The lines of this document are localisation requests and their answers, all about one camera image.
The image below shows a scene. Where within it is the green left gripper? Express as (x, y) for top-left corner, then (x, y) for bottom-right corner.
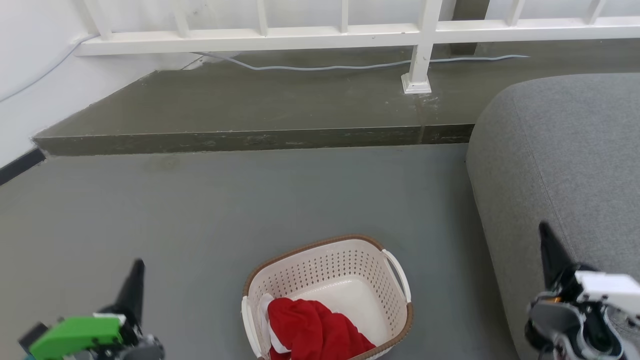
(19, 258), (151, 360)

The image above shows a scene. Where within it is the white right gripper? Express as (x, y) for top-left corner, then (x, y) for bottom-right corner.
(538, 220), (640, 331)

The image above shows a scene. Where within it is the cream perforated laundry basket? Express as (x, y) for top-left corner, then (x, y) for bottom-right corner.
(241, 234), (415, 360)

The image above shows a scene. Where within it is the grey fabric sofa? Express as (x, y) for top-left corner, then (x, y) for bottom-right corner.
(466, 73), (640, 360)

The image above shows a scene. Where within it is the white garment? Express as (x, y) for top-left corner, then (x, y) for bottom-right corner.
(257, 293), (291, 357)

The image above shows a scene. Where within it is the black skirting strip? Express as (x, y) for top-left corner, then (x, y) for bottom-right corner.
(0, 148), (47, 186)

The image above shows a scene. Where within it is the red garment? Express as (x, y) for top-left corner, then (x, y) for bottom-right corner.
(267, 297), (377, 360)

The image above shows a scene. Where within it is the white metal railing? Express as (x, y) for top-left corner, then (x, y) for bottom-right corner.
(75, 0), (640, 95)

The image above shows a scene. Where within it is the thin pale grey cable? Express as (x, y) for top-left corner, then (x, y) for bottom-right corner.
(0, 33), (99, 104)

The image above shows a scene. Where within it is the grey floor cable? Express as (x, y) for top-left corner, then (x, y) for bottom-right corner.
(192, 51), (530, 72)

